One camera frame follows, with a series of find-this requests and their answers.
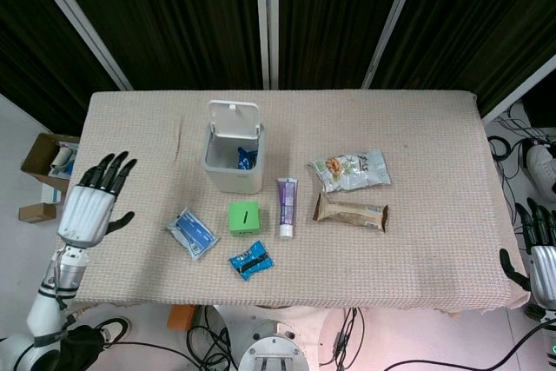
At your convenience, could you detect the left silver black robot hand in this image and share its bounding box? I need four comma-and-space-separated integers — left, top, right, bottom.
57, 150, 139, 247

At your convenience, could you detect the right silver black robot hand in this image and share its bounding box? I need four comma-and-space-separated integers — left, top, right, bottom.
498, 196, 556, 307

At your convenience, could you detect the dark blue snack wrapper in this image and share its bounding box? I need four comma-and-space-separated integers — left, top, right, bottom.
236, 148, 257, 171

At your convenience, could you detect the grey round robot base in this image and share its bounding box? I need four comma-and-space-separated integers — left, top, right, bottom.
237, 321, 310, 371

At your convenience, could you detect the white trash bin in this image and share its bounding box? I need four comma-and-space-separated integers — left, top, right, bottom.
201, 99, 266, 195

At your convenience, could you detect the white blue flat box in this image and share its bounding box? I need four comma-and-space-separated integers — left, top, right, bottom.
42, 182, 73, 205

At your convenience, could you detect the small closed cardboard box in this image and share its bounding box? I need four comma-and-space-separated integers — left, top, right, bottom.
17, 203, 57, 224

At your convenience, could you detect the light blue white packet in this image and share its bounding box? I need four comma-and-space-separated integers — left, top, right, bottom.
167, 208, 221, 262

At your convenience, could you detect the orange block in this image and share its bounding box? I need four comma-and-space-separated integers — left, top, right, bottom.
167, 304, 196, 331

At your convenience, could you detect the beige waffle tablecloth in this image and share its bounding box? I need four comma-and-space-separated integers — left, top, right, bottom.
60, 89, 531, 315

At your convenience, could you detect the green foam cube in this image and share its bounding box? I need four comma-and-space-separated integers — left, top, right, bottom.
228, 200, 261, 237

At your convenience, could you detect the dark curtain panel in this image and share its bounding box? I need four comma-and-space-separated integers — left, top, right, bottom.
0, 0, 122, 136
372, 0, 556, 116
277, 0, 413, 89
45, 0, 265, 90

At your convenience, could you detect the blue packet with black tape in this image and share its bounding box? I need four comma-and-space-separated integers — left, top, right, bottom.
228, 240, 275, 282

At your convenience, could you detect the purple toothpaste tube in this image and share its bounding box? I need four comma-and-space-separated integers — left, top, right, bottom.
276, 176, 300, 240

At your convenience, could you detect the brown snack bar wrapper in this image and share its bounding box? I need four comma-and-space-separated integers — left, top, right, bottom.
313, 192, 390, 233

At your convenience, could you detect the silver green snack bag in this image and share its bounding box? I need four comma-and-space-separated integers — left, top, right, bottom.
307, 148, 392, 194

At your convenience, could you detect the black cable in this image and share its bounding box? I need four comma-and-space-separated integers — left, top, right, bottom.
486, 101, 556, 207
385, 317, 556, 371
330, 307, 362, 360
185, 304, 239, 371

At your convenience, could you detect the white frame post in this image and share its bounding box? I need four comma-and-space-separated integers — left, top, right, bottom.
25, 0, 133, 90
361, 0, 430, 89
267, 0, 280, 89
254, 0, 269, 89
480, 54, 556, 123

